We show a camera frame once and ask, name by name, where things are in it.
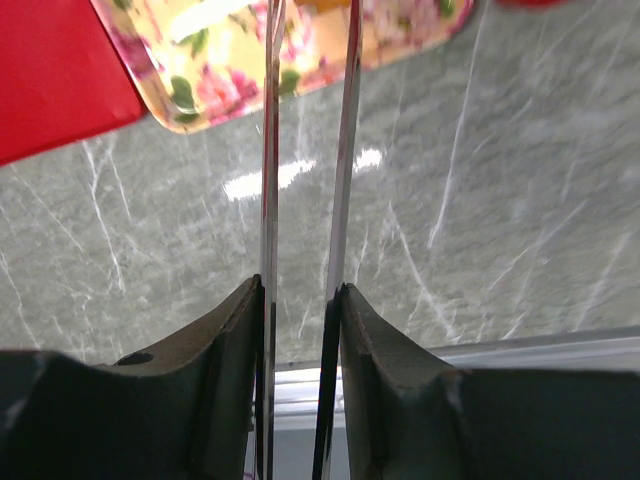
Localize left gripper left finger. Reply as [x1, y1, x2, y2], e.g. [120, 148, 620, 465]
[1, 277, 263, 479]

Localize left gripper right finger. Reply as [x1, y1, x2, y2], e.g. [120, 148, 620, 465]
[339, 285, 639, 479]

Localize red box lid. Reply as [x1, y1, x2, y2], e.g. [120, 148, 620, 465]
[1, 1, 146, 165]

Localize metal tongs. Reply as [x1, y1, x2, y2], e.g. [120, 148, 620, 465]
[255, 1, 363, 479]

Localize swirl cookie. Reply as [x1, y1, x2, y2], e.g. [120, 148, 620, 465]
[295, 0, 351, 13]

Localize floral tray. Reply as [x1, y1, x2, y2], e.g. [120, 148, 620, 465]
[92, 1, 474, 134]

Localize red cookie box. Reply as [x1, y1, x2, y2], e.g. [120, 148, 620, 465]
[498, 0, 565, 9]

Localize aluminium rail front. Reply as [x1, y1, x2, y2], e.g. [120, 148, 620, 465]
[275, 326, 639, 431]

